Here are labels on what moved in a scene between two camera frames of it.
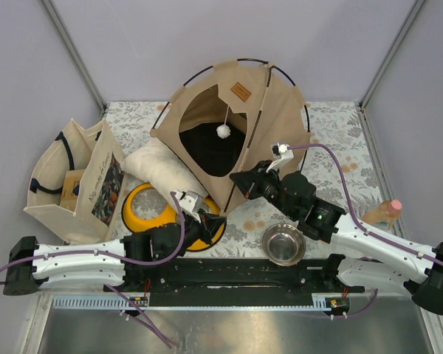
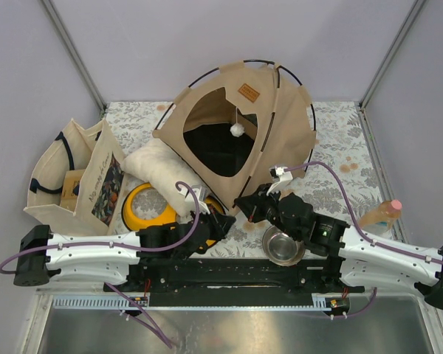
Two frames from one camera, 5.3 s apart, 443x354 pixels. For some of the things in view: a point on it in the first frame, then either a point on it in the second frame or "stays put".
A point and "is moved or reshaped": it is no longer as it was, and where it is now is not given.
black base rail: (231, 283) stays put
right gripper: (250, 181) → (252, 204)
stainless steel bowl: (283, 245) stays put
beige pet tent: (227, 119) stays put
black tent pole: (244, 60) is moved or reshaped
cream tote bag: (72, 148) stays put
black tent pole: (252, 136) → (279, 80)
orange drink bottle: (386, 212) stays put
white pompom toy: (224, 131) → (237, 130)
